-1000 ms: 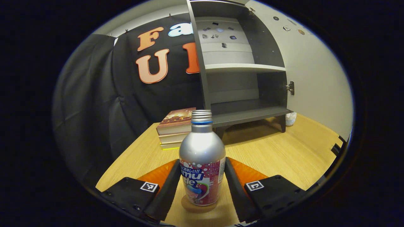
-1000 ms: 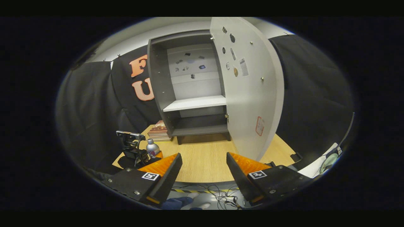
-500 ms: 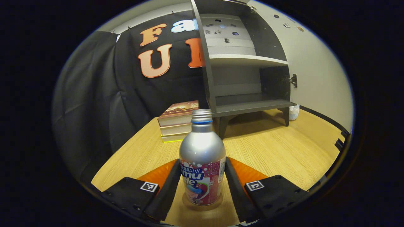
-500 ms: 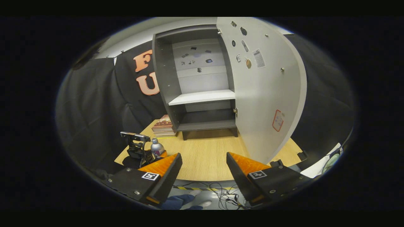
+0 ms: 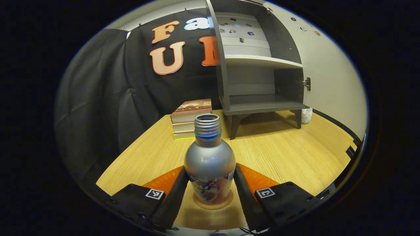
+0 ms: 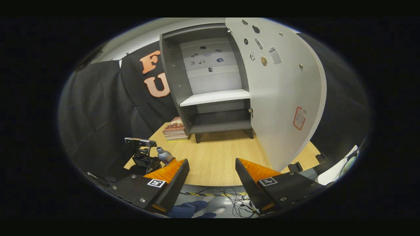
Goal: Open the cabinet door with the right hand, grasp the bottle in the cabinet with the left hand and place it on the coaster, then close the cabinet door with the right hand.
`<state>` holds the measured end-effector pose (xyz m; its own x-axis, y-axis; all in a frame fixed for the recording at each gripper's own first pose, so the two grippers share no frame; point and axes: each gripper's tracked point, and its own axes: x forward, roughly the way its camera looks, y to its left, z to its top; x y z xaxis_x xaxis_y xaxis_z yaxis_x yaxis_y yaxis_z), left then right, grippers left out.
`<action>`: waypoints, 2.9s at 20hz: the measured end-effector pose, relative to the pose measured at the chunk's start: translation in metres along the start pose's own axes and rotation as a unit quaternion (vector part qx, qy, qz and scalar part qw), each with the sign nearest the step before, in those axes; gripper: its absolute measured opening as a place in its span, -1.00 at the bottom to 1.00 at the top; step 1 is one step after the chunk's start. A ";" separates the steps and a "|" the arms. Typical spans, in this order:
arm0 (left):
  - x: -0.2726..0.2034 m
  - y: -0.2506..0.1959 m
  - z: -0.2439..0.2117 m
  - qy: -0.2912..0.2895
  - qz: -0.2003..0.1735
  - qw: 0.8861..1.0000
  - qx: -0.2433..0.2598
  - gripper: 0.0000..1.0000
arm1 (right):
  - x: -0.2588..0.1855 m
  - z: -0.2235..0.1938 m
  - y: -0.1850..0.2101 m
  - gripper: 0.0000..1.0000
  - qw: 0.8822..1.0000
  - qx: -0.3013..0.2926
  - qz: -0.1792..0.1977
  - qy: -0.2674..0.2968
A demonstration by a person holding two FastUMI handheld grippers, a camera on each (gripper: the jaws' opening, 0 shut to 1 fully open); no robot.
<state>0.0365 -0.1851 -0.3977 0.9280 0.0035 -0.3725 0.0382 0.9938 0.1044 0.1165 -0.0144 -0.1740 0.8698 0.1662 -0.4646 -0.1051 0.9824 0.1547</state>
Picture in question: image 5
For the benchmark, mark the round cork coaster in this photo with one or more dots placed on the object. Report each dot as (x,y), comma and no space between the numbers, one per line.
(213,207)

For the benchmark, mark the silver bottle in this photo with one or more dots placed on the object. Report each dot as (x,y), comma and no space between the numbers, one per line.
(210,160)

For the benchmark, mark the white-edged book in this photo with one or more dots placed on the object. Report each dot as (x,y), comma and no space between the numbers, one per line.
(183,127)

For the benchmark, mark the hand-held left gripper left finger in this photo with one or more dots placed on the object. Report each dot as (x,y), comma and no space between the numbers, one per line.
(170,203)

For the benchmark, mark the grey cabinet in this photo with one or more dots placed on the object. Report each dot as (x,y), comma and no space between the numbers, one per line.
(262,105)

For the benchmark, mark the white cabinet door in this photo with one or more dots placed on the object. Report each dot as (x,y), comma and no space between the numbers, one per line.
(328,82)

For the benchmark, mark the small white container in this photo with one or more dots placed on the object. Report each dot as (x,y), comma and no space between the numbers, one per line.
(306,116)

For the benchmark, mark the black backdrop cloth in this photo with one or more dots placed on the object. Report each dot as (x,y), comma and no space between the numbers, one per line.
(98,98)

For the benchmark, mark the brown cover book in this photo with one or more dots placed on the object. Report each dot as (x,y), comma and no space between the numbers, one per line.
(193,107)

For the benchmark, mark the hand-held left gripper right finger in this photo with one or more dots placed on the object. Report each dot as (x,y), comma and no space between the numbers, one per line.
(246,200)

